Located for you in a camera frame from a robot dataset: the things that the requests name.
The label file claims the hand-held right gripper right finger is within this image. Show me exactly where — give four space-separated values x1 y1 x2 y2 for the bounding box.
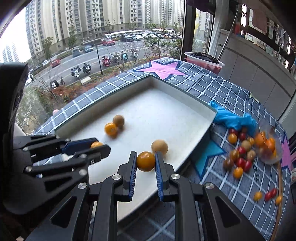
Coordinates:
155 151 265 241

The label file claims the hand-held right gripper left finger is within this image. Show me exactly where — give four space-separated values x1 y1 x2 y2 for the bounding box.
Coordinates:
25 151 138 241

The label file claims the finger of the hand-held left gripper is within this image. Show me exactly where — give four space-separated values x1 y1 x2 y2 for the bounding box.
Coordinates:
23 145 111 193
13 134 100 160

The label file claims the brown kiwi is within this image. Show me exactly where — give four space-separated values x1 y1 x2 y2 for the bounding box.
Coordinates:
112 115 125 128
151 139 168 155

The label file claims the white tray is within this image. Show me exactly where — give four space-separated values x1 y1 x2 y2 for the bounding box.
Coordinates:
54 75 218 223

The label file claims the pile of tomatoes and kiwis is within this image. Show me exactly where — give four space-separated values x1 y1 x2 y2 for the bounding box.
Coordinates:
222 127 258 179

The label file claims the blue plastic bag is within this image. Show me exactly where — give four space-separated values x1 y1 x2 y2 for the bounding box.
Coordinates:
208 101 258 135

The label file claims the orange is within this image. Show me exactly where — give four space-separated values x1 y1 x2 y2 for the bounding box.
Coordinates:
265 137 276 152
254 132 266 148

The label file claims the clear glass bowl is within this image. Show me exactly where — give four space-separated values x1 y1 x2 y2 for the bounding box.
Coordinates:
254 119 284 165

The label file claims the pink basin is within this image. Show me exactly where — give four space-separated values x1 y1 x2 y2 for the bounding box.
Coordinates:
184 52 225 75

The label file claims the long wooden stick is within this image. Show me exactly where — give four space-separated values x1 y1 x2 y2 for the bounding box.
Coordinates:
272 162 285 241

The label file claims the dark cloth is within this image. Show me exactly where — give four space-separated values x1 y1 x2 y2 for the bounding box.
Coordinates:
191 52 219 65

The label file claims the white cabinet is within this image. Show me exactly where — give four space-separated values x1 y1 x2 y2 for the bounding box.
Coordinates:
219 29 296 121

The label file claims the metal pole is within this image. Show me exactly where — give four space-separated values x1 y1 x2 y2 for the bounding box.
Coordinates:
217 5 241 61

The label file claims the pink hanging cloth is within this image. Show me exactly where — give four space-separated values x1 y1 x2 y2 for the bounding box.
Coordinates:
252 8 269 33

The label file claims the black window frame post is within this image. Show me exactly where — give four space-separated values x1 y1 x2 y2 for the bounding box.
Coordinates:
184 3 197 59

